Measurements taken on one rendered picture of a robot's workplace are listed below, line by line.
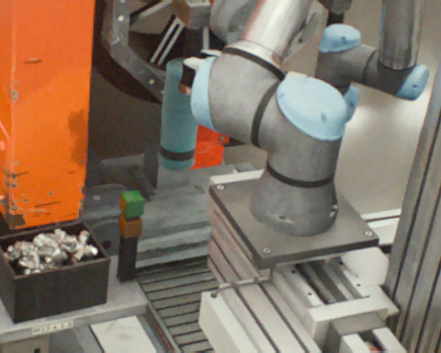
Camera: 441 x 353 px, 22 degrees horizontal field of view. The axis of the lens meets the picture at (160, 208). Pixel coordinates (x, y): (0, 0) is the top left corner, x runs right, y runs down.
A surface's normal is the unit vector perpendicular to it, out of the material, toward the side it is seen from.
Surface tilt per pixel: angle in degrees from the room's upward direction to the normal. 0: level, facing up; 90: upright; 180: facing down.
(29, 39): 90
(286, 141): 90
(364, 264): 0
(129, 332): 0
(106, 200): 0
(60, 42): 90
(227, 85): 45
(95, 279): 90
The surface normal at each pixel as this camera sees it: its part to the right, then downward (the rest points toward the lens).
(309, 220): 0.26, 0.29
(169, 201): 0.08, -0.82
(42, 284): 0.42, 0.55
